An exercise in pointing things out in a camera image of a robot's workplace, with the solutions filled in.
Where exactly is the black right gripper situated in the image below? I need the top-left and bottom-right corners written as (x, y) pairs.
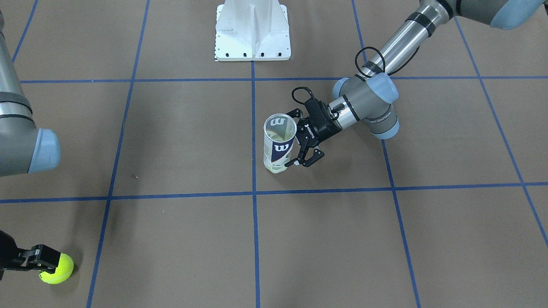
top-left (0, 231), bottom-right (61, 280)

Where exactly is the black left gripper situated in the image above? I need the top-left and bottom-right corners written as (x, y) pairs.
top-left (286, 102), bottom-right (342, 167)

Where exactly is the white tennis ball can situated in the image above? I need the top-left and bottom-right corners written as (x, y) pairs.
top-left (263, 113), bottom-right (297, 174)

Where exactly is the yellow tennis ball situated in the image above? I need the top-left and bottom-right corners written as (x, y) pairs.
top-left (39, 253), bottom-right (75, 284)
top-left (266, 130), bottom-right (292, 143)

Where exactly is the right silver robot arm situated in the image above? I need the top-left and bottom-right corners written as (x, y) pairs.
top-left (0, 35), bottom-right (61, 274)

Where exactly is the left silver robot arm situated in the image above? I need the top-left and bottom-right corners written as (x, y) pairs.
top-left (285, 0), bottom-right (547, 166)

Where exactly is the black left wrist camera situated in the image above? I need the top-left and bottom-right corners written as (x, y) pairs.
top-left (304, 98), bottom-right (331, 127)

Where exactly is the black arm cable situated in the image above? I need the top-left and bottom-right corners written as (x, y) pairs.
top-left (291, 45), bottom-right (386, 105)

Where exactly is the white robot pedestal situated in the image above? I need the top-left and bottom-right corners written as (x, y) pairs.
top-left (214, 0), bottom-right (292, 61)

